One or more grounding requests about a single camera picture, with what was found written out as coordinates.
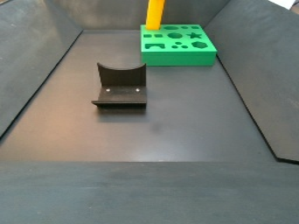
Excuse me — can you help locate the yellow rectangular peg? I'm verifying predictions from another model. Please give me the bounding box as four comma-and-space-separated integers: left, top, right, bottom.
145, 0, 164, 30

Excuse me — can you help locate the green shape-sorting block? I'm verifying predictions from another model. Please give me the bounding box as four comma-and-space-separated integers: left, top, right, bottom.
140, 24, 217, 67

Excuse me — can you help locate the black curved holder bracket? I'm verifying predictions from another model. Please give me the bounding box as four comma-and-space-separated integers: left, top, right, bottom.
92, 63, 147, 107

